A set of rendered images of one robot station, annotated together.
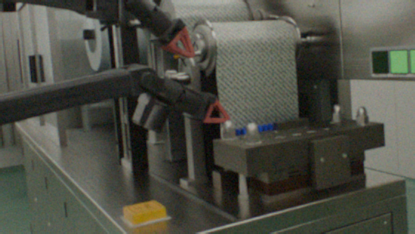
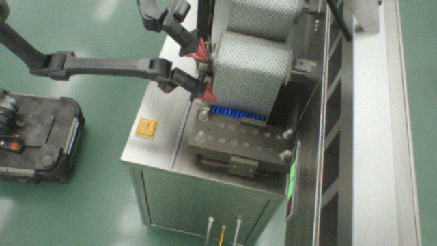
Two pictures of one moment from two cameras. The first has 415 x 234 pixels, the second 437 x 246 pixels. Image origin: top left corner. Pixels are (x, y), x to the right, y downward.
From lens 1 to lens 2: 1.23 m
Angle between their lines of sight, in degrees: 59
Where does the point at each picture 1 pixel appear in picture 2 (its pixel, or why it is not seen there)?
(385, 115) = not seen: outside the picture
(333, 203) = (227, 184)
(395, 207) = (272, 199)
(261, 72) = (248, 88)
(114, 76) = (138, 71)
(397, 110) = not seen: outside the picture
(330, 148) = (242, 165)
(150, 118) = (163, 87)
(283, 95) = (261, 102)
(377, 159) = not seen: outside the picture
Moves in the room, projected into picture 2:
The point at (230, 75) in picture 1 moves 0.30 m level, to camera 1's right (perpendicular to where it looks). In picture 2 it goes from (223, 83) to (289, 133)
